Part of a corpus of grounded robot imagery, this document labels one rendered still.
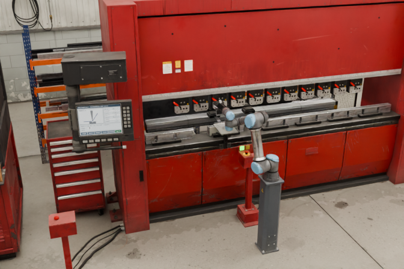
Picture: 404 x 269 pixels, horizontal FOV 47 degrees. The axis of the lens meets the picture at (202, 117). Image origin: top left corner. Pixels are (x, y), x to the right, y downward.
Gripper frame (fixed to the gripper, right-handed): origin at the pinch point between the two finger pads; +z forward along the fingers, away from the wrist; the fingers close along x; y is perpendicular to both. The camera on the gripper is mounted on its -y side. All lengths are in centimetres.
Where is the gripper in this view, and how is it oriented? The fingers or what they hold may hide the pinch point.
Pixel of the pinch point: (217, 102)
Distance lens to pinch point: 454.8
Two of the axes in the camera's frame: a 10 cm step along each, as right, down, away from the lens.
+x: 6.1, -7.8, -1.2
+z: -2.9, -3.7, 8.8
